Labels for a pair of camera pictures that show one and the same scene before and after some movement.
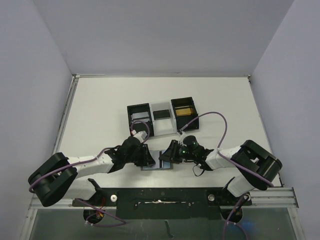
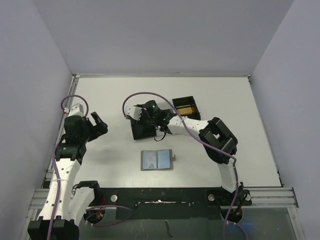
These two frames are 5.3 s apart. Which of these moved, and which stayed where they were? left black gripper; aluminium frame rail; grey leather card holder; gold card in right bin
Moved: left black gripper
Stayed: grey leather card holder; gold card in right bin; aluminium frame rail
